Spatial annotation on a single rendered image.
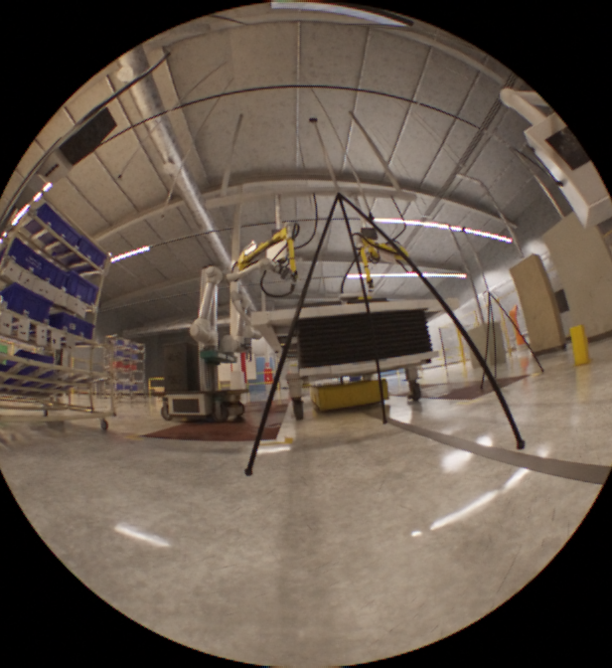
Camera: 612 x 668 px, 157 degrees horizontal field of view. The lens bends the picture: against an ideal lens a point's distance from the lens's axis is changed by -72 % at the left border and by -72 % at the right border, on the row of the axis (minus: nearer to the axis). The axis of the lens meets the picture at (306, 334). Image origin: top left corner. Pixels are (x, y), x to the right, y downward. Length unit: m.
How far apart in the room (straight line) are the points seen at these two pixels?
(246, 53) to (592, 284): 11.00
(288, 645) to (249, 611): 0.08
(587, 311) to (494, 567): 4.55
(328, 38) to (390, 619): 10.29
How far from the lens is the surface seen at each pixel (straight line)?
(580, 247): 4.87
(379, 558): 0.45
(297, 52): 9.97
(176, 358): 2.52
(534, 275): 5.34
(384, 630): 0.36
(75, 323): 2.01
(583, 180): 1.96
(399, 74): 10.68
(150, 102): 8.32
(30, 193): 1.38
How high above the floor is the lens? 0.32
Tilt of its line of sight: 13 degrees up
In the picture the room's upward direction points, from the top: 6 degrees counter-clockwise
